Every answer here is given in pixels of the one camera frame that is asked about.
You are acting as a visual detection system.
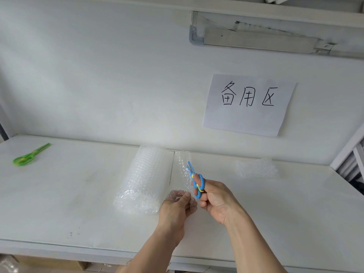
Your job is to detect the person's right hand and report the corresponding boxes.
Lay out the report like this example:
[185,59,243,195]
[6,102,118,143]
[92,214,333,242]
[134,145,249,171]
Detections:
[198,180,243,228]

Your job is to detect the person's left hand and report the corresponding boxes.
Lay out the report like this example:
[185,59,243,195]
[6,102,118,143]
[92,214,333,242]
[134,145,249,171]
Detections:
[158,190,198,236]

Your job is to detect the blue plastic scissors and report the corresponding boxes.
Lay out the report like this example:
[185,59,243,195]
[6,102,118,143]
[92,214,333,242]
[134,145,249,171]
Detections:
[187,161,205,199]

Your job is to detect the clear bubble wrap sheet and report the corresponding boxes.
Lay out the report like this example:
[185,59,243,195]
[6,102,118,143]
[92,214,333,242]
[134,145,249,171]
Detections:
[163,151,200,218]

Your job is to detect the person's right forearm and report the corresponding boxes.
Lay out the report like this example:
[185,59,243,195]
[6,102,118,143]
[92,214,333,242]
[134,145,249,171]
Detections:
[224,210,305,273]

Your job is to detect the person's left forearm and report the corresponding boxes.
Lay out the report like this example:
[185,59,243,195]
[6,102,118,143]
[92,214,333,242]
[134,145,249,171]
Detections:
[117,224,187,273]

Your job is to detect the clear bubble wrap roll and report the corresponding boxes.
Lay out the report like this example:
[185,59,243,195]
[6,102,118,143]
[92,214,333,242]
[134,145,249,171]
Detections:
[113,144,174,216]

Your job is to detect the small bubble wrap piece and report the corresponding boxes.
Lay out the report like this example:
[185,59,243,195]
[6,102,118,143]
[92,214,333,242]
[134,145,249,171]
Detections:
[231,157,278,180]

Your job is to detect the white handwritten paper sign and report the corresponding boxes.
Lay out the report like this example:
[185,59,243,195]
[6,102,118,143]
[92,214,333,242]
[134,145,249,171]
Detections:
[202,73,298,137]

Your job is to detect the brown cardboard box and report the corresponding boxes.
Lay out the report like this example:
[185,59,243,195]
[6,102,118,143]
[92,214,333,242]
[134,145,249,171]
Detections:
[16,254,89,273]

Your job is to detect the green plastic scissors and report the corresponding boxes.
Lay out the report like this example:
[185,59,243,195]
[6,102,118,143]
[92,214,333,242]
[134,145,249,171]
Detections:
[13,143,52,167]

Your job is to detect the white metal shelf frame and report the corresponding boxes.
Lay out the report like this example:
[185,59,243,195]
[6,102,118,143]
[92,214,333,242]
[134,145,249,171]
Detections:
[329,133,364,196]

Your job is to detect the grey metal bracket fixture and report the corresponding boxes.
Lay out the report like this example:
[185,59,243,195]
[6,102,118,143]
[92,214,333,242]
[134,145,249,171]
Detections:
[189,10,364,59]

